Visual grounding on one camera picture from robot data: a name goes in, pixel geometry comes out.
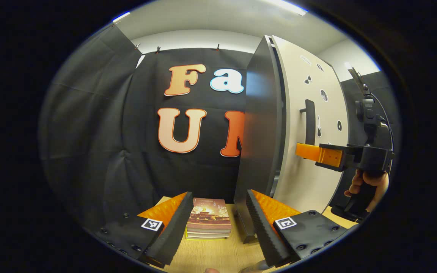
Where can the ceiling light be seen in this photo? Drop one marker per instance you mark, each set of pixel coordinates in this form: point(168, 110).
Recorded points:
point(121, 16)
point(286, 5)

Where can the grey cabinet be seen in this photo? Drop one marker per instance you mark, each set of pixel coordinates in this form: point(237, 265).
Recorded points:
point(260, 132)

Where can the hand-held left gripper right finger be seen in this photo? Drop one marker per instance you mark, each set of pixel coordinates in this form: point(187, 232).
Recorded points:
point(264, 231)

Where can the brown cover book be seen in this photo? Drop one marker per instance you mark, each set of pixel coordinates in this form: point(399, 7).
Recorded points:
point(209, 212)

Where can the yellow edged book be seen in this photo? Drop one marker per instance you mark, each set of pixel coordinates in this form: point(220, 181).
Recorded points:
point(205, 237)

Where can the thick plain book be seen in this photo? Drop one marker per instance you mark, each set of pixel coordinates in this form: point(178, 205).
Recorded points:
point(207, 233)

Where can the silver bottle with red label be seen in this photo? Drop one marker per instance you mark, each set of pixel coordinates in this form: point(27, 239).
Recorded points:
point(253, 269)

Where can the white cabinet door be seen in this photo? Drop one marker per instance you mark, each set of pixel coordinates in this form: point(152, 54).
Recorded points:
point(302, 182)

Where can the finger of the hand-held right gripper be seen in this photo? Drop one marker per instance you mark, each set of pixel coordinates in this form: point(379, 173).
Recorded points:
point(317, 152)

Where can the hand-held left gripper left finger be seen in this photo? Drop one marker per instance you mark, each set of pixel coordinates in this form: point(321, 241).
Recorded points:
point(175, 231)

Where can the black backdrop cloth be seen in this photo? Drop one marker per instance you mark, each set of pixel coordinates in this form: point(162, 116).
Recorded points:
point(89, 132)

